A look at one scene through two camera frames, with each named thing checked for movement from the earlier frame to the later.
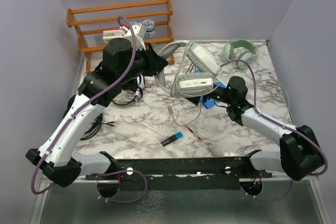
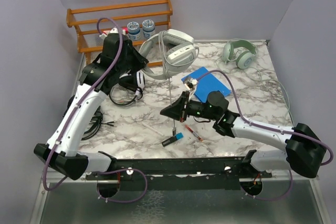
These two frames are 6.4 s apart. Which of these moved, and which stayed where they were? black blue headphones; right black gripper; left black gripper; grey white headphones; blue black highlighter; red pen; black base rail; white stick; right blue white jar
Moved: grey white headphones; left black gripper; right black gripper
Stayed: red pen; black base rail; black blue headphones; white stick; blue black highlighter; right blue white jar
